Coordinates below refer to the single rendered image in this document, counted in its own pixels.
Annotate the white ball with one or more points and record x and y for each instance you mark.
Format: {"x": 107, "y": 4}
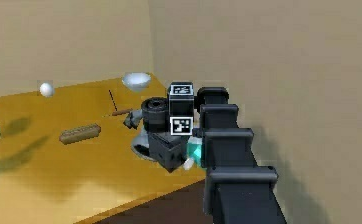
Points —
{"x": 46, "y": 89}

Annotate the teal bottle with white cap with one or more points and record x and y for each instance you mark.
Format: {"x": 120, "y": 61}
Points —
{"x": 196, "y": 151}

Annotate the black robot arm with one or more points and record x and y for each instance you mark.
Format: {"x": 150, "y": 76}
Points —
{"x": 235, "y": 186}

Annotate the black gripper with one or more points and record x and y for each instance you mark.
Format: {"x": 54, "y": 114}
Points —
{"x": 155, "y": 115}

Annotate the brown bread loaf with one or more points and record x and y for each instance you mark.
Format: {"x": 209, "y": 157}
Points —
{"x": 79, "y": 133}

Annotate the grey round dish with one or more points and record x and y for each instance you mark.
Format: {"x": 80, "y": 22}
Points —
{"x": 139, "y": 146}

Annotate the yellow wooden table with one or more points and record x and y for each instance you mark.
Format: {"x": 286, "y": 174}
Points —
{"x": 39, "y": 156}

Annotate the white bowl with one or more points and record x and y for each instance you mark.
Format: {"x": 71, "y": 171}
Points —
{"x": 135, "y": 80}

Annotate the small grey lumpy object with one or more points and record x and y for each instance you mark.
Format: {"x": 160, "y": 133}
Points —
{"x": 133, "y": 119}

